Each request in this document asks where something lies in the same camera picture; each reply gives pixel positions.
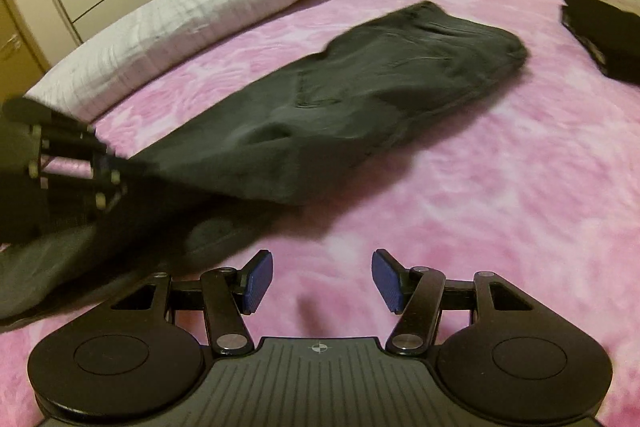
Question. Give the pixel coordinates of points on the black folded garment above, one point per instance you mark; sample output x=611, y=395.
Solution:
x=609, y=35

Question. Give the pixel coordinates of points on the brown wooden door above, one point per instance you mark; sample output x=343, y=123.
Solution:
x=19, y=69

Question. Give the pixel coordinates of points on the dark grey jeans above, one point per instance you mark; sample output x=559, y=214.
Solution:
x=209, y=188

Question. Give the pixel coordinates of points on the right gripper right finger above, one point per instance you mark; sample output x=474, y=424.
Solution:
x=393, y=280

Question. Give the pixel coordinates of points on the white rolled duvet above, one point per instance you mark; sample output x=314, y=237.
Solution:
x=141, y=46

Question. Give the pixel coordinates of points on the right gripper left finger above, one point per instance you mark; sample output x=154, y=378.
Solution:
x=254, y=280

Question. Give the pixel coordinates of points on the pink floral bedspread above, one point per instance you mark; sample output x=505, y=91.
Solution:
x=539, y=184

